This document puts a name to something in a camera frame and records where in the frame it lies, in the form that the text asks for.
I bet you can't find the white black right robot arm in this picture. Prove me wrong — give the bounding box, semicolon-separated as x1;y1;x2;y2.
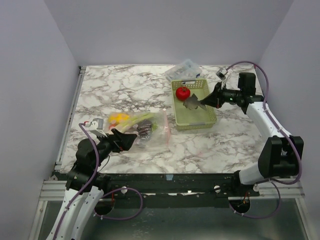
200;72;304;196

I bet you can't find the yellow fake pepper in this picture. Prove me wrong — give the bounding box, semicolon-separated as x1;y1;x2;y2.
108;112;130;125

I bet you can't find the green fake vegetable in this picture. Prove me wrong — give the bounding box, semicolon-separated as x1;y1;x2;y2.
115;112;156;133

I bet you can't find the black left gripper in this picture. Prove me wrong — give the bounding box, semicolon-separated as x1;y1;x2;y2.
92;127;137;169

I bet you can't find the dark purple fake food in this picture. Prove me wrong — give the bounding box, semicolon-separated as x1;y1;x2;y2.
136;119;153;140

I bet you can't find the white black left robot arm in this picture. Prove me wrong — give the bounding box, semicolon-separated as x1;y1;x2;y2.
47;129;137;240

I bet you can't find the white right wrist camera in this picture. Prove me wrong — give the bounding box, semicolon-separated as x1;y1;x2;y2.
216;67;229;87

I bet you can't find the red fake apple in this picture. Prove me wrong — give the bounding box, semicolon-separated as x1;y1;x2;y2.
175;86;191;102

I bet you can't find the clear zip top bag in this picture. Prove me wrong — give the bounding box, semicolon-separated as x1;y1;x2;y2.
104;109;170;153

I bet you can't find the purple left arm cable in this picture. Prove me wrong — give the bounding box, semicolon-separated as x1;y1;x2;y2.
51;121;144;240

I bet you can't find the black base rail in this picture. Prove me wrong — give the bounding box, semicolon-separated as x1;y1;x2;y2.
95;173;260;213

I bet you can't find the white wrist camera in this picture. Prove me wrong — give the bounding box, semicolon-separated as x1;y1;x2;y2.
216;67;229;87
84;118;107;138

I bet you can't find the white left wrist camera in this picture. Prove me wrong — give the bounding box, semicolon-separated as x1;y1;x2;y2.
84;118;107;138

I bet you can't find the grey fake fish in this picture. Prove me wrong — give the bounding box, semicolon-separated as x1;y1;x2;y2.
183;93;207;111

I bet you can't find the green perforated plastic basket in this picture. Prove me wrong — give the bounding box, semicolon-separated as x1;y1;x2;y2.
170;78;217;131

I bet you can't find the clear plastic organizer box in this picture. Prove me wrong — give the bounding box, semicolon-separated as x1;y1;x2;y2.
164;59;202;81

